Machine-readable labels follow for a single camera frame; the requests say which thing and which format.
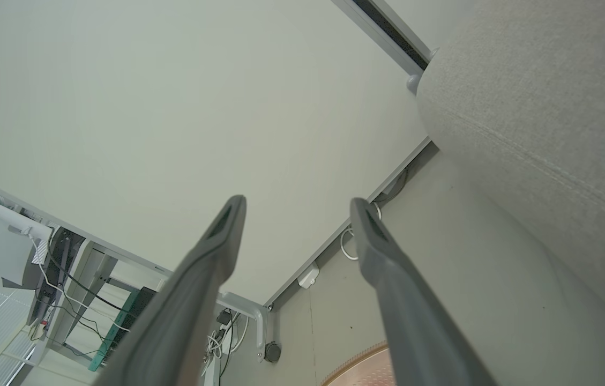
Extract desk with grey metal legs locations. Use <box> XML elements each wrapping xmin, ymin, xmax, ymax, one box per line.
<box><xmin>0</xmin><ymin>172</ymin><xmax>174</xmax><ymax>376</ymax></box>

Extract grey fabric sofa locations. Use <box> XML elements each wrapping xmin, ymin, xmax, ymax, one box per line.
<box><xmin>416</xmin><ymin>0</ymin><xmax>605</xmax><ymax>341</ymax></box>

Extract long white floor cable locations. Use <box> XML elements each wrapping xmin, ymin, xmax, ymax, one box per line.
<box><xmin>201</xmin><ymin>316</ymin><xmax>249</xmax><ymax>377</ymax></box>

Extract black computer tower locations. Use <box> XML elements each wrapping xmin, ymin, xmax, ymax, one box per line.
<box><xmin>105</xmin><ymin>287</ymin><xmax>158</xmax><ymax>349</ymax></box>

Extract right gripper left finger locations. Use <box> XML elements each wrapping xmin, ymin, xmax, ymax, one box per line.
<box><xmin>92</xmin><ymin>195</ymin><xmax>248</xmax><ymax>386</ymax></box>

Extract large white partition panel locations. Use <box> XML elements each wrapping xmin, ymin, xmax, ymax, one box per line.
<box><xmin>0</xmin><ymin>0</ymin><xmax>434</xmax><ymax>365</ymax></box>

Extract small white adapter box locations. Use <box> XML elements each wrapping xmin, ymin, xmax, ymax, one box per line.
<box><xmin>297</xmin><ymin>263</ymin><xmax>320</xmax><ymax>290</ymax></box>

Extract tangled black floor cables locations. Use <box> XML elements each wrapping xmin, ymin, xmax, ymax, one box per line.
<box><xmin>216</xmin><ymin>308</ymin><xmax>241</xmax><ymax>386</ymax></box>

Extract thin black floor cable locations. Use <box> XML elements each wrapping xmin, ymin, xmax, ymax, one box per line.
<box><xmin>375</xmin><ymin>169</ymin><xmax>410</xmax><ymax>207</ymax></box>

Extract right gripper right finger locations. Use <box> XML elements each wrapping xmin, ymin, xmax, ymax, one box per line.
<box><xmin>349</xmin><ymin>197</ymin><xmax>497</xmax><ymax>386</ymax></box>

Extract coiled white cable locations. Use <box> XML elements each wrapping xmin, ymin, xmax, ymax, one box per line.
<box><xmin>340</xmin><ymin>202</ymin><xmax>383</xmax><ymax>262</ymax></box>

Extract cream perforated laundry basket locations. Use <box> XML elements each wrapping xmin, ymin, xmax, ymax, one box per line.
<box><xmin>321</xmin><ymin>342</ymin><xmax>397</xmax><ymax>386</ymax></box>

